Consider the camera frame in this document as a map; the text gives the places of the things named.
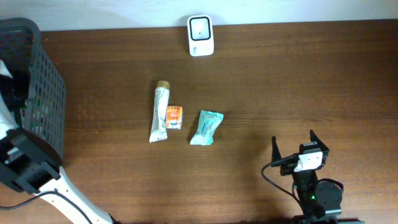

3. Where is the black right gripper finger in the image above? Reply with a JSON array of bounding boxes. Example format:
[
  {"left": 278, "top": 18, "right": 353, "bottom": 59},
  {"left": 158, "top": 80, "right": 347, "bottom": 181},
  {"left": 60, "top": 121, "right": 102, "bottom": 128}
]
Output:
[
  {"left": 271, "top": 136, "right": 282, "bottom": 162},
  {"left": 310, "top": 129, "right": 330, "bottom": 156}
]

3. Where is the teal tissue pack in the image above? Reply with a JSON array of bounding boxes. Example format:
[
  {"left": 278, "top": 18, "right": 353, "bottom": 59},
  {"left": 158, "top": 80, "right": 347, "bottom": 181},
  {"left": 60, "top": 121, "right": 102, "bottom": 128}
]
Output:
[{"left": 190, "top": 110, "right": 224, "bottom": 146}]

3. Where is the orange tissue pack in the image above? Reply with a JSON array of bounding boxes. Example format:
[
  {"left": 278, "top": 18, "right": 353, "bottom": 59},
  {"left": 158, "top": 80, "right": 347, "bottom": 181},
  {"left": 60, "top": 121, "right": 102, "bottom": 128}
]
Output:
[{"left": 166, "top": 106, "right": 183, "bottom": 129}]

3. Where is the white tube gold cap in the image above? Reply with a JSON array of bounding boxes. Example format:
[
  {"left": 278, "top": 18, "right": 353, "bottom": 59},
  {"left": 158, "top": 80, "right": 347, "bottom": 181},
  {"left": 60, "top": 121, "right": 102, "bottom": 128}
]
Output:
[{"left": 149, "top": 80, "right": 170, "bottom": 142}]

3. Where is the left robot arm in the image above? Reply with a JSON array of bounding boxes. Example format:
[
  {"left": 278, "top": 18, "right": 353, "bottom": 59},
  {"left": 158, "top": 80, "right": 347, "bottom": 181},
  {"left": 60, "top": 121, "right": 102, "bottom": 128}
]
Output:
[{"left": 1, "top": 63, "right": 116, "bottom": 223}]

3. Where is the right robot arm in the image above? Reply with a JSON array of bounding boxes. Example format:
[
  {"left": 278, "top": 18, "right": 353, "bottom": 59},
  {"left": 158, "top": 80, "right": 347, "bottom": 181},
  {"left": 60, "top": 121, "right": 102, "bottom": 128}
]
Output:
[{"left": 271, "top": 130, "right": 344, "bottom": 223}]

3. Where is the white barcode scanner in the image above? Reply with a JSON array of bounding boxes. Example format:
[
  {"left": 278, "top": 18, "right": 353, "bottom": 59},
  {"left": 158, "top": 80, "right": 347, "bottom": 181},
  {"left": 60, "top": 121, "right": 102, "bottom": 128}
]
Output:
[{"left": 187, "top": 15, "right": 215, "bottom": 57}]

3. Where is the grey plastic basket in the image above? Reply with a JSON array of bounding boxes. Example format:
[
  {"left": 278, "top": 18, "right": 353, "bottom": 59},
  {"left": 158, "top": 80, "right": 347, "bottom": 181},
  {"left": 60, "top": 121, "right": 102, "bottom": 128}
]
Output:
[{"left": 1, "top": 17, "right": 67, "bottom": 157}]

